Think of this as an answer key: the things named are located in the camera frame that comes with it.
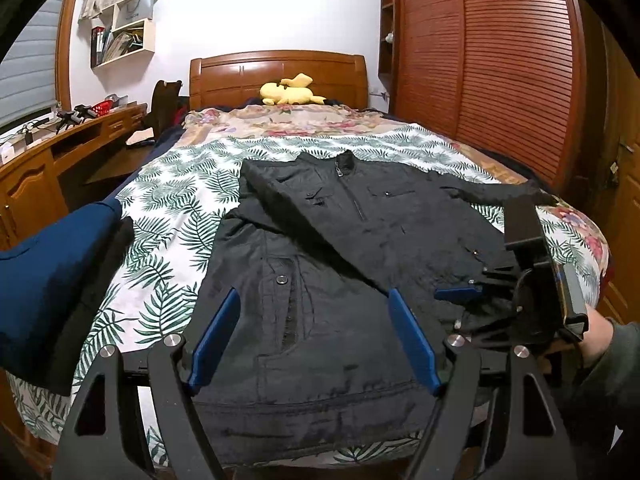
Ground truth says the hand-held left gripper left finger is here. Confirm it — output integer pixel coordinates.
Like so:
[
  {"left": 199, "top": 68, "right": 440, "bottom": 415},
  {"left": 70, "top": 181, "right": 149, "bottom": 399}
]
[{"left": 51, "top": 287, "right": 241, "bottom": 480}]

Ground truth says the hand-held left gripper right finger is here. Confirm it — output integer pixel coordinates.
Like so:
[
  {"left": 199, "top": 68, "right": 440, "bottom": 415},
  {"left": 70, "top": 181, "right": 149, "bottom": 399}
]
[{"left": 387, "top": 287, "right": 580, "bottom": 480}]

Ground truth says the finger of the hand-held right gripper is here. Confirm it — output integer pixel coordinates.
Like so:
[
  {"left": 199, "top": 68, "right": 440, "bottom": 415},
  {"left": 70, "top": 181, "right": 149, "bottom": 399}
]
[
  {"left": 434, "top": 262, "right": 523, "bottom": 303},
  {"left": 451, "top": 305, "right": 523, "bottom": 350}
]

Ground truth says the black jacket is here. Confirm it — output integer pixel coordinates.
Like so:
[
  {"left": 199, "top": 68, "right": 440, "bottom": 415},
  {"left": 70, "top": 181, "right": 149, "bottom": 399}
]
[{"left": 187, "top": 152, "right": 556, "bottom": 466}]

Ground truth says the person's right forearm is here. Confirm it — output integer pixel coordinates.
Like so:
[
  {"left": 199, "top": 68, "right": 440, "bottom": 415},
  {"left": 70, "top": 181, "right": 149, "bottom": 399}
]
[{"left": 555, "top": 322, "right": 640, "bottom": 480}]

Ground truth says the person's right hand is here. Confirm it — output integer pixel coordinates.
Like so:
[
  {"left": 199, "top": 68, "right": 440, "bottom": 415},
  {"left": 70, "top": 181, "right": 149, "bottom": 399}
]
[{"left": 580, "top": 305, "right": 617, "bottom": 368}]

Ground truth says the leaf print blanket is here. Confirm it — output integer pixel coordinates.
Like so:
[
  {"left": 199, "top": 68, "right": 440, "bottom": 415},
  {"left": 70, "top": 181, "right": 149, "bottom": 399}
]
[{"left": 10, "top": 122, "right": 506, "bottom": 468}]

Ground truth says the wooden door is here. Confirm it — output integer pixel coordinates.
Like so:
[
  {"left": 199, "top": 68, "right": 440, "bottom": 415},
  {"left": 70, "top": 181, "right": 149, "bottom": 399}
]
[{"left": 582, "top": 10, "right": 640, "bottom": 321}]

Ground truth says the blue cloth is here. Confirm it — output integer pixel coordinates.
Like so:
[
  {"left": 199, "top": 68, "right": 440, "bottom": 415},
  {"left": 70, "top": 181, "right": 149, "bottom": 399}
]
[{"left": 0, "top": 199, "right": 123, "bottom": 376}]

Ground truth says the wooden slatted wardrobe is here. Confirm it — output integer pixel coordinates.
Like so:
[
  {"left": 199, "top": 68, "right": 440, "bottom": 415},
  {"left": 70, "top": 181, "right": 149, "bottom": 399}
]
[{"left": 392, "top": 0, "right": 587, "bottom": 193}]

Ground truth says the floral bed sheet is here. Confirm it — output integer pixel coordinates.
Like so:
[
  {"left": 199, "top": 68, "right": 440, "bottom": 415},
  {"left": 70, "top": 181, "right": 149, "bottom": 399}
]
[{"left": 182, "top": 105, "right": 611, "bottom": 311}]

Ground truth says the wooden desk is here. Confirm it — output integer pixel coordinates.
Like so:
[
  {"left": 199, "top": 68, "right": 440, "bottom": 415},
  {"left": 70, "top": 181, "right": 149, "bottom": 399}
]
[{"left": 0, "top": 102, "right": 156, "bottom": 251}]

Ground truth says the dark wooden chair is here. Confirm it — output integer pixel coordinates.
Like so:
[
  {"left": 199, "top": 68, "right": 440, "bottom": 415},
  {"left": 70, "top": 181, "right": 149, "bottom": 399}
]
[{"left": 149, "top": 80, "right": 183, "bottom": 136}]

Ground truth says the yellow plush toy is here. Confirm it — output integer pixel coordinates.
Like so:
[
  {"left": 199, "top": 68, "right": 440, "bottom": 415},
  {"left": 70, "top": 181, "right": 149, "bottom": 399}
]
[{"left": 259, "top": 73, "right": 328, "bottom": 107}]

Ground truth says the wooden headboard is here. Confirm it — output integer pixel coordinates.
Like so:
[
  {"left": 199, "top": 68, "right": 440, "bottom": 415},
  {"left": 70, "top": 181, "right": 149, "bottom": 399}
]
[{"left": 189, "top": 50, "right": 369, "bottom": 111}]

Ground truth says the black device on desk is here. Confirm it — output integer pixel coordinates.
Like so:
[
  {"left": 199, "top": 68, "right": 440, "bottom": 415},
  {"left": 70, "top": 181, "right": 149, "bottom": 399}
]
[{"left": 56, "top": 106, "right": 95, "bottom": 130}]

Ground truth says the open wooden shelf unit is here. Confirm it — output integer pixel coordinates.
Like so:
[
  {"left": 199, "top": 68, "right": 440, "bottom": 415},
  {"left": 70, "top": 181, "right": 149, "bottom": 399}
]
[{"left": 377, "top": 0, "right": 398, "bottom": 81}]

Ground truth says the row of binders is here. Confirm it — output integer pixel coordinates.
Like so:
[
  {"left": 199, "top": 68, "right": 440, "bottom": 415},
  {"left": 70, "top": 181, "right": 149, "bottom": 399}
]
[{"left": 91, "top": 26, "right": 107, "bottom": 67}]

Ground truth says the grey window blind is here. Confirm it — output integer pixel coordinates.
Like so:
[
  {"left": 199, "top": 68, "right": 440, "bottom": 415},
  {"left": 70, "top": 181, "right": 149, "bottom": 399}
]
[{"left": 0, "top": 0, "right": 68, "bottom": 128}]

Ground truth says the white wall shelf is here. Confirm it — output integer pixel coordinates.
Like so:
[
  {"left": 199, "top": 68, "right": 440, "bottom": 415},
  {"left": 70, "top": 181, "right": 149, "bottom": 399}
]
[{"left": 77, "top": 0, "right": 161, "bottom": 68}]

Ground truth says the wooden window frame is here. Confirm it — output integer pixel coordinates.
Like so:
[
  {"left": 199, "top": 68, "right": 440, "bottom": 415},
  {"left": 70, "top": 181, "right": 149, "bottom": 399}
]
[{"left": 54, "top": 0, "right": 87, "bottom": 107}]

